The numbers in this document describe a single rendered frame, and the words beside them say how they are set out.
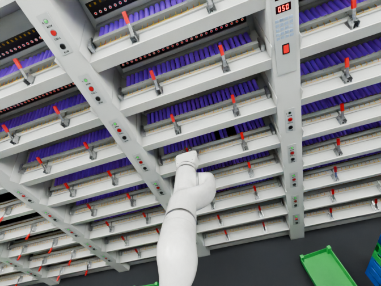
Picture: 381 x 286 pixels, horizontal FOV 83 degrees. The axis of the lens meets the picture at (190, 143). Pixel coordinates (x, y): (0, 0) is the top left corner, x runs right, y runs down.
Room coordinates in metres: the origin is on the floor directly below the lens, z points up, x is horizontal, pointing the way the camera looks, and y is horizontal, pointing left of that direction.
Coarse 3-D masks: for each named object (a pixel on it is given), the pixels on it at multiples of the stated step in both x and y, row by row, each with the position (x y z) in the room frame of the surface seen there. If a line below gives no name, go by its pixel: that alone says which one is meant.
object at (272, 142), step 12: (264, 120) 0.84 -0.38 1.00; (264, 132) 0.78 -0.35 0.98; (276, 132) 0.74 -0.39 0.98; (228, 144) 0.81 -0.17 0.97; (240, 144) 0.78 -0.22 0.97; (252, 144) 0.75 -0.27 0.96; (264, 144) 0.73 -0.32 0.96; (276, 144) 0.71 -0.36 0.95; (156, 156) 0.91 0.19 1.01; (204, 156) 0.81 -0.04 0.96; (216, 156) 0.79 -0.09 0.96; (228, 156) 0.76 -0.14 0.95; (240, 156) 0.75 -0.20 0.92; (156, 168) 0.84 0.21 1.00; (168, 168) 0.85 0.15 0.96
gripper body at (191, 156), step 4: (188, 152) 0.77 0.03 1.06; (192, 152) 0.75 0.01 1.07; (196, 152) 0.75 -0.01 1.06; (176, 156) 0.78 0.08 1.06; (180, 156) 0.76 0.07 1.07; (184, 156) 0.74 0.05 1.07; (188, 156) 0.73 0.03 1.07; (192, 156) 0.72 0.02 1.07; (196, 156) 0.72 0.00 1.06; (176, 160) 0.74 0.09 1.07; (180, 160) 0.73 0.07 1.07; (184, 160) 0.71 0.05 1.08; (188, 160) 0.70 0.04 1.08; (192, 160) 0.69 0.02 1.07; (196, 160) 0.70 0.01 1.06; (176, 164) 0.71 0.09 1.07; (196, 164) 0.68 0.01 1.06; (196, 168) 0.67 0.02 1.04
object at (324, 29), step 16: (304, 0) 0.82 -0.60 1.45; (320, 0) 0.81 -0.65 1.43; (336, 0) 0.77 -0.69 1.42; (352, 0) 0.67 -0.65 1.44; (368, 0) 0.70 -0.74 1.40; (304, 16) 0.78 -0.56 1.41; (320, 16) 0.74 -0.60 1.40; (336, 16) 0.71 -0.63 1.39; (352, 16) 0.66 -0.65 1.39; (368, 16) 0.67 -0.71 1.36; (304, 32) 0.74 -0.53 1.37; (320, 32) 0.70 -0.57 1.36; (336, 32) 0.67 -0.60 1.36; (352, 32) 0.64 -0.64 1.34; (368, 32) 0.64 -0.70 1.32; (304, 48) 0.68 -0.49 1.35; (320, 48) 0.67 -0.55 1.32
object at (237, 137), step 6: (246, 132) 0.80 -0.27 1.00; (252, 132) 0.79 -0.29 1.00; (258, 132) 0.78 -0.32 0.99; (222, 138) 0.83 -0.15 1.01; (228, 138) 0.82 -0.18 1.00; (234, 138) 0.81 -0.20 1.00; (240, 138) 0.80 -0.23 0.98; (204, 144) 0.85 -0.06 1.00; (210, 144) 0.83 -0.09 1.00; (216, 144) 0.83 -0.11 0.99; (198, 150) 0.85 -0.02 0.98; (204, 150) 0.83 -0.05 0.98; (162, 156) 0.90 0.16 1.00; (168, 156) 0.88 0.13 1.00; (174, 156) 0.88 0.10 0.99
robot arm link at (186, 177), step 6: (180, 168) 0.65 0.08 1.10; (186, 168) 0.63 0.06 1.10; (192, 168) 0.64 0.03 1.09; (180, 174) 0.60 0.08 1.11; (186, 174) 0.59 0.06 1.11; (192, 174) 0.59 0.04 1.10; (180, 180) 0.57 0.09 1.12; (186, 180) 0.56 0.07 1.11; (192, 180) 0.56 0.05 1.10; (174, 186) 0.57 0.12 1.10; (180, 186) 0.54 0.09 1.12; (186, 186) 0.53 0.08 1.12; (192, 186) 0.53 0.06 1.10; (174, 192) 0.54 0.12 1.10
